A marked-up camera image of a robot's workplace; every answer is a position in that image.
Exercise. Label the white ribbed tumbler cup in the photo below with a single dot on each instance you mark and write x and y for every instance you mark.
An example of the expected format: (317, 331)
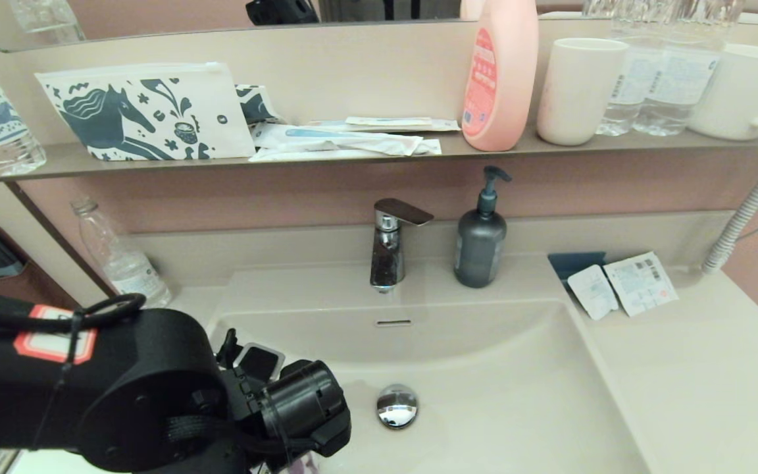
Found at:
(580, 91)

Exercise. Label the chrome drain stopper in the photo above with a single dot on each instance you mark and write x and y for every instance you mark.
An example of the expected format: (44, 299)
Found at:
(397, 407)

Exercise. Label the dark blue sachet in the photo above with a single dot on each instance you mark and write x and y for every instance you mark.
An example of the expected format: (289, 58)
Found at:
(574, 263)

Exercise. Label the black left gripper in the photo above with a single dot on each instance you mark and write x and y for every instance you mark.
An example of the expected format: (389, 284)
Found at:
(306, 408)

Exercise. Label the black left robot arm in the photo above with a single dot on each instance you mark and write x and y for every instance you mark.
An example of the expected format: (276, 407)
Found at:
(142, 395)

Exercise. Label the chrome sink faucet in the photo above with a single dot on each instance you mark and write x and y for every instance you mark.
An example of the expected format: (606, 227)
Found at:
(387, 255)

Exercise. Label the wall mirror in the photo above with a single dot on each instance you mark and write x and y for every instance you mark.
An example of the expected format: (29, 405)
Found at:
(155, 13)

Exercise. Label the clear ribbed water bottle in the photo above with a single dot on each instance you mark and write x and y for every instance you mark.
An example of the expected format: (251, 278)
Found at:
(626, 84)
(685, 84)

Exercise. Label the thin white blue sachet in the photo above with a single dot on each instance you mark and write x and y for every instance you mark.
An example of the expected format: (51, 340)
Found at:
(385, 122)

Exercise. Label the large white barcode sachet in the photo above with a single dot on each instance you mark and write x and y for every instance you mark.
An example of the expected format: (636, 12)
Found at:
(640, 283)

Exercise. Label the wrapped toiletry packets on shelf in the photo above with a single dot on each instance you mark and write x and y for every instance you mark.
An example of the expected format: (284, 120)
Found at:
(353, 139)

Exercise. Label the brown holder bag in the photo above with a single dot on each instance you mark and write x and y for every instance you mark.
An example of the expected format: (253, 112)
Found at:
(37, 289)

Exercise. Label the beige wash basin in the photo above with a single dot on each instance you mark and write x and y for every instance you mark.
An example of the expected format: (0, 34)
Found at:
(484, 395)

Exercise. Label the slim clear plastic bottle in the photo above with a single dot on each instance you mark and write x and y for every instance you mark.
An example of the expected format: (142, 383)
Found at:
(126, 263)

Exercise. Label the pink lotion bottle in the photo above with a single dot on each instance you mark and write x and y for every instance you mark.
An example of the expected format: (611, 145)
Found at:
(509, 79)

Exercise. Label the grey brown wall shelf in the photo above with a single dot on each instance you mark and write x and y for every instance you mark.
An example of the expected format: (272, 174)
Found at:
(56, 162)

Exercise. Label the small white sachet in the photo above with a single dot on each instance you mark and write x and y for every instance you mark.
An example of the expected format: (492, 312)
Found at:
(594, 293)

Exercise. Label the dark grey pump soap bottle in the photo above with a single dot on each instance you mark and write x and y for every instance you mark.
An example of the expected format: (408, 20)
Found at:
(478, 249)

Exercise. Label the white pouch blue horse print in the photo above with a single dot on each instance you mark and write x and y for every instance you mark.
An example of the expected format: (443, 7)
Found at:
(106, 117)

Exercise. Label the flat white packet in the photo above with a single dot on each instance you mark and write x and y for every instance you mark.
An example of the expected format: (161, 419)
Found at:
(300, 155)

